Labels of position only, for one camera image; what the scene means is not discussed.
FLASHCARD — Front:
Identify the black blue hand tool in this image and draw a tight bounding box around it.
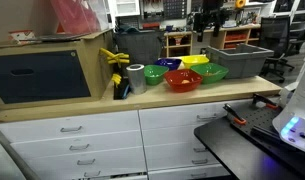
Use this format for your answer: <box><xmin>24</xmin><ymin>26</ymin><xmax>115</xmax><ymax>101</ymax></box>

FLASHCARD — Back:
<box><xmin>113</xmin><ymin>77</ymin><xmax>131</xmax><ymax>100</ymax></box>

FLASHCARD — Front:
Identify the black tool pegboard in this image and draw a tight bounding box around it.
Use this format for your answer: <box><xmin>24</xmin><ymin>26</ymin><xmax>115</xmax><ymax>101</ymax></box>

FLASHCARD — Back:
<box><xmin>141</xmin><ymin>0</ymin><xmax>188</xmax><ymax>21</ymax></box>

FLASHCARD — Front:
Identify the white orange paper box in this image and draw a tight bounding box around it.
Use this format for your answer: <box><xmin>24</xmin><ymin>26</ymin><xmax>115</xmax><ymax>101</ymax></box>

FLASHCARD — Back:
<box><xmin>7</xmin><ymin>29</ymin><xmax>36</xmax><ymax>46</ymax></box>

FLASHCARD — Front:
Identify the red plastic bowl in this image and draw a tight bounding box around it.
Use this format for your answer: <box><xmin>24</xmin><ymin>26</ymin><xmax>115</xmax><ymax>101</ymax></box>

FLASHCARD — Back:
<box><xmin>163</xmin><ymin>68</ymin><xmax>204</xmax><ymax>93</ymax></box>

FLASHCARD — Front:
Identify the black clamp orange handle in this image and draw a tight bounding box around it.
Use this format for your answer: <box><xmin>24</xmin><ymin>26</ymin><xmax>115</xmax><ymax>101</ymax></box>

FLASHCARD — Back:
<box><xmin>251</xmin><ymin>93</ymin><xmax>280</xmax><ymax>111</ymax></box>
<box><xmin>222</xmin><ymin>103</ymin><xmax>248</xmax><ymax>127</ymax></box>

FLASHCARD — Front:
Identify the small wooden shelf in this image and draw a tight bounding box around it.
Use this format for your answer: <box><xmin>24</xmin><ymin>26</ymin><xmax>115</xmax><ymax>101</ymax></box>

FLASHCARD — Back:
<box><xmin>162</xmin><ymin>30</ymin><xmax>194</xmax><ymax>58</ymax></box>

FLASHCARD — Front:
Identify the black office chair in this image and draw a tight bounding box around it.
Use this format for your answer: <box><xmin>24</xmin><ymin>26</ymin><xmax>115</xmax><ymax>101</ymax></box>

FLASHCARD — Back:
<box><xmin>285</xmin><ymin>20</ymin><xmax>305</xmax><ymax>57</ymax></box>
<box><xmin>258</xmin><ymin>14</ymin><xmax>296</xmax><ymax>84</ymax></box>

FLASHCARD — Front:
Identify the white plastic part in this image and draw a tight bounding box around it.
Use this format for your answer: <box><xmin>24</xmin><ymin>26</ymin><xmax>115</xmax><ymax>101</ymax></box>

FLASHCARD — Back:
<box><xmin>278</xmin><ymin>87</ymin><xmax>295</xmax><ymax>108</ymax></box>

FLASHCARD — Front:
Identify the green plastic bowl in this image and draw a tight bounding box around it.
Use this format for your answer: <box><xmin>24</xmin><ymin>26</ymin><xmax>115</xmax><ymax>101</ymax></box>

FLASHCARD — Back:
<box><xmin>143</xmin><ymin>64</ymin><xmax>170</xmax><ymax>86</ymax></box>
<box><xmin>190</xmin><ymin>62</ymin><xmax>230</xmax><ymax>85</ymax></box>

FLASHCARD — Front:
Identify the black flat board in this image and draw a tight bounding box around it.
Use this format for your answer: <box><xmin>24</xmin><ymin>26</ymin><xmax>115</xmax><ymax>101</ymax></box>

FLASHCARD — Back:
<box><xmin>35</xmin><ymin>32</ymin><xmax>91</xmax><ymax>43</ymax></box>

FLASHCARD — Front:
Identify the gray plastic bin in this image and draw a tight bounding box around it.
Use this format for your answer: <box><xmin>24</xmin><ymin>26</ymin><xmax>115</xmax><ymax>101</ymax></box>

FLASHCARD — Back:
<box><xmin>205</xmin><ymin>43</ymin><xmax>275</xmax><ymax>80</ymax></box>

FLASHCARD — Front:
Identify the wooden workshop shelf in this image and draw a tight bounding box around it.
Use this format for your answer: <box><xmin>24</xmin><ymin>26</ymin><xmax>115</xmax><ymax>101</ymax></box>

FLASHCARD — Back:
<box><xmin>210</xmin><ymin>23</ymin><xmax>262</xmax><ymax>51</ymax></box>

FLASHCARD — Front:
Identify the large cardboard box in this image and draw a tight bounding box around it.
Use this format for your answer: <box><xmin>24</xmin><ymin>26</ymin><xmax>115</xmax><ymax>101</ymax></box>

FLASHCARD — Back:
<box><xmin>0</xmin><ymin>28</ymin><xmax>115</xmax><ymax>111</ymax></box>

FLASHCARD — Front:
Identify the white drawer cabinet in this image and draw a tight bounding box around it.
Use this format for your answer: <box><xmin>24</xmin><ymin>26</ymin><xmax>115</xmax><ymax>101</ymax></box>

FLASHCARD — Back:
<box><xmin>0</xmin><ymin>98</ymin><xmax>256</xmax><ymax>180</ymax></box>

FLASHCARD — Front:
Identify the dark gray fabric basket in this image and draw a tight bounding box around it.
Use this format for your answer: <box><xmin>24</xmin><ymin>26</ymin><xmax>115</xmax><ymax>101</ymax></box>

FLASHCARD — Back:
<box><xmin>114</xmin><ymin>29</ymin><xmax>165</xmax><ymax>66</ymax></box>

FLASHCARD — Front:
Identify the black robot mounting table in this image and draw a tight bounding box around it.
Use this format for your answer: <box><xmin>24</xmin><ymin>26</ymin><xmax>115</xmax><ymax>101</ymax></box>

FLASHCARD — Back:
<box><xmin>193</xmin><ymin>98</ymin><xmax>305</xmax><ymax>180</ymax></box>

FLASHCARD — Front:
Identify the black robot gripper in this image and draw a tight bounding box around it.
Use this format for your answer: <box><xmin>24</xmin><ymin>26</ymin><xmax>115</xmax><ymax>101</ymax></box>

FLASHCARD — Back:
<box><xmin>193</xmin><ymin>0</ymin><xmax>232</xmax><ymax>43</ymax></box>

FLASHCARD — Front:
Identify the blue plastic bowl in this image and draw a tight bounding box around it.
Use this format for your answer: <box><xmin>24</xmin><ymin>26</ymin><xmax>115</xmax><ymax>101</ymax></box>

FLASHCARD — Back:
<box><xmin>154</xmin><ymin>57</ymin><xmax>183</xmax><ymax>72</ymax></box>

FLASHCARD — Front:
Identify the yellow tape roll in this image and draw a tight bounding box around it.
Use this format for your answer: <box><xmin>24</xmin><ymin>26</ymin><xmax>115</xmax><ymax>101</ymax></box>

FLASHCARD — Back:
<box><xmin>234</xmin><ymin>0</ymin><xmax>247</xmax><ymax>9</ymax></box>

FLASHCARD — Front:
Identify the pink plastic bag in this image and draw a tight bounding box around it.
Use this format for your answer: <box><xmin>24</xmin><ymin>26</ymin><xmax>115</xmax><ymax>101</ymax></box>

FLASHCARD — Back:
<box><xmin>50</xmin><ymin>0</ymin><xmax>110</xmax><ymax>35</ymax></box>

